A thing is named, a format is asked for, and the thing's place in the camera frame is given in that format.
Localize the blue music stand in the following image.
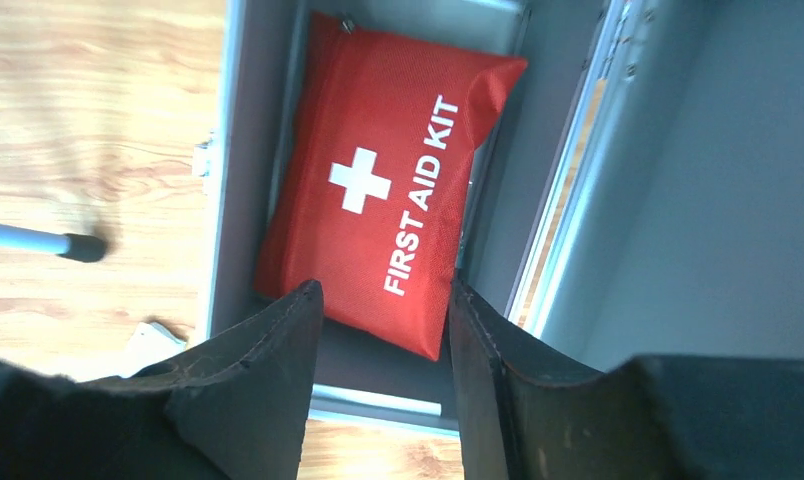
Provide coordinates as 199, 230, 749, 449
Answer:
0, 224, 108, 263

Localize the white pads zip bag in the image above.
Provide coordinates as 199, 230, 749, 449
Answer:
118, 321, 187, 378

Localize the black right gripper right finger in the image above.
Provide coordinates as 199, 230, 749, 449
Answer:
448, 280, 804, 479

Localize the red first aid pouch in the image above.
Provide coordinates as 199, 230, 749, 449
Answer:
254, 12, 528, 361

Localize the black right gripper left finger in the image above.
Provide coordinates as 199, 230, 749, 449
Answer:
0, 281, 324, 479

